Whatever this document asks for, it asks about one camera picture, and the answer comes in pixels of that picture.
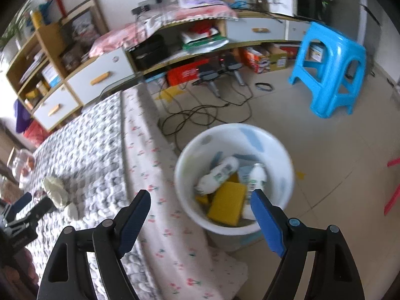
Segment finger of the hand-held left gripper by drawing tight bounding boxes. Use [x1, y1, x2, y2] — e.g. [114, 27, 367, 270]
[9, 192, 33, 219]
[26, 195, 53, 223]

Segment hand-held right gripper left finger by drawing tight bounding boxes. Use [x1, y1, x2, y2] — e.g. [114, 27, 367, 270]
[37, 189, 152, 300]

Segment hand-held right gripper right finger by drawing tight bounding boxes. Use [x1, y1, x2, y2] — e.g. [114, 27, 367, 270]
[250, 188, 366, 300]

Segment tissue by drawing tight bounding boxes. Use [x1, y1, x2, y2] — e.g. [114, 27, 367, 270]
[43, 176, 68, 208]

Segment yellow sponge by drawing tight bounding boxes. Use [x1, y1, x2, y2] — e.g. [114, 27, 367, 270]
[206, 181, 247, 227]

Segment small white bottle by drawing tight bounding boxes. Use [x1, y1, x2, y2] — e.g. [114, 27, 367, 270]
[247, 163, 268, 194]

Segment white bottle green label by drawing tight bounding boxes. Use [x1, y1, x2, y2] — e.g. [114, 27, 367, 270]
[194, 156, 240, 194]

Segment white plastic trash bin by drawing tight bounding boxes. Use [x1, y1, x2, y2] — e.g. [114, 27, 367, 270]
[174, 123, 296, 252]

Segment person's left forearm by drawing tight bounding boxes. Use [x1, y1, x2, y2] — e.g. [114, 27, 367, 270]
[0, 247, 42, 300]

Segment glass jar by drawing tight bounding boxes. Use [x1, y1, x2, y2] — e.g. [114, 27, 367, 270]
[8, 148, 37, 189]

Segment white floral bed sheet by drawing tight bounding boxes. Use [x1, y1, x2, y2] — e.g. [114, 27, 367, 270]
[120, 86, 249, 300]

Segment red bag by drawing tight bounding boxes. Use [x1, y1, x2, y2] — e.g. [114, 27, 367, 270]
[23, 120, 48, 148]

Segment purple hat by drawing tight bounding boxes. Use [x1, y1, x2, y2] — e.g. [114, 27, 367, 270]
[14, 98, 34, 134]

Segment yellow jars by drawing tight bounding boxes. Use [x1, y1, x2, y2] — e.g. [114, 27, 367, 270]
[24, 80, 51, 101]

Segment white box blue label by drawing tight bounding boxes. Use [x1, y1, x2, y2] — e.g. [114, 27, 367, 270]
[40, 64, 62, 89]

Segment stack of papers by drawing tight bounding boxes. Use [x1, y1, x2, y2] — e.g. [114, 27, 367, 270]
[19, 50, 48, 82]

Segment wooden shelf cabinet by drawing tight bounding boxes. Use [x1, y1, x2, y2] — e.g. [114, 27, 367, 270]
[5, 0, 141, 132]

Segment red carton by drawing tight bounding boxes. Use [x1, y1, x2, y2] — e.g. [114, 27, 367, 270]
[166, 65, 201, 86]

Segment orange printed carton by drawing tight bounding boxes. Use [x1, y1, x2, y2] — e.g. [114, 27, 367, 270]
[242, 46, 271, 74]

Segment brown cardboard box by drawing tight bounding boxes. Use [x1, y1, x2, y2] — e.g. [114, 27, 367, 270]
[269, 42, 296, 70]

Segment black electronics box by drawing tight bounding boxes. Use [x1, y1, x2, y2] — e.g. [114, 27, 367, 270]
[129, 34, 168, 71]

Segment green potted plant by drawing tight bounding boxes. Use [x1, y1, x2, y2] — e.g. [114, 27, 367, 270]
[0, 0, 33, 49]

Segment white blue small box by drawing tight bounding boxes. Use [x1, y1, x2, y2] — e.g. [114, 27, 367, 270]
[308, 42, 326, 62]

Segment wooden low tv stand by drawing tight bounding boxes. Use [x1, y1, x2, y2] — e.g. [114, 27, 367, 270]
[125, 9, 316, 79]

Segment framed picture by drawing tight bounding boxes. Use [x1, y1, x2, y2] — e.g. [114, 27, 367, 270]
[59, 0, 111, 70]

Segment yellow cylinder can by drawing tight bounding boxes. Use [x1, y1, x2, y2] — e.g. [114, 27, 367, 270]
[29, 9, 44, 29]

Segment pink floral cloth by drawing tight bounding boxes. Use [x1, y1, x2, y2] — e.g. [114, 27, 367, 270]
[89, 4, 240, 59]

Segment green white plastic bag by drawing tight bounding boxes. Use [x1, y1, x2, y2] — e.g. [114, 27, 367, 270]
[180, 28, 231, 53]

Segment blue plastic stool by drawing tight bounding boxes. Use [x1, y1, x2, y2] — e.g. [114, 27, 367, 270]
[288, 22, 367, 119]

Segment blue dinosaur toy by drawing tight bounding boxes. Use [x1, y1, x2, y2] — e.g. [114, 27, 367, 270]
[39, 1, 56, 25]

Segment black monitor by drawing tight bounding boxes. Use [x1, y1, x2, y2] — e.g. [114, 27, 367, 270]
[295, 0, 332, 26]

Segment grey refrigerator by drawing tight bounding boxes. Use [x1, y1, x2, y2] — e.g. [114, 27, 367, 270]
[328, 0, 388, 67]

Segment white drawer wooden handle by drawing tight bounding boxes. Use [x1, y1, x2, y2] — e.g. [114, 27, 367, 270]
[33, 84, 82, 128]
[66, 47, 137, 105]
[286, 22, 314, 42]
[225, 18, 287, 43]

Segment black floor cables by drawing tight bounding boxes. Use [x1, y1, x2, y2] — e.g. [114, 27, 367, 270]
[158, 84, 254, 151]

